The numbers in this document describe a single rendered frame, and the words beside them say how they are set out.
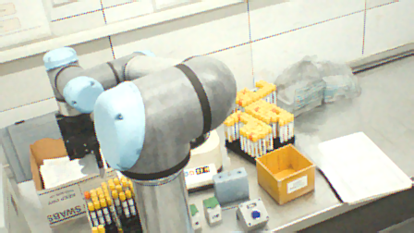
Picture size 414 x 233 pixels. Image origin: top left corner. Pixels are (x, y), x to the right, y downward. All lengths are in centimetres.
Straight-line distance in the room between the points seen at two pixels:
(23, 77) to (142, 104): 110
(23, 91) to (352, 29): 131
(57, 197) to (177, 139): 91
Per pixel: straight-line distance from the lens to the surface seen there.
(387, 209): 245
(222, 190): 151
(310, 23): 203
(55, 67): 115
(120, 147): 68
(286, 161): 164
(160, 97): 69
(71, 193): 158
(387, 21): 227
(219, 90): 73
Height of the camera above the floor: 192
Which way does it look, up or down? 32 degrees down
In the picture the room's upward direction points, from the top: 8 degrees counter-clockwise
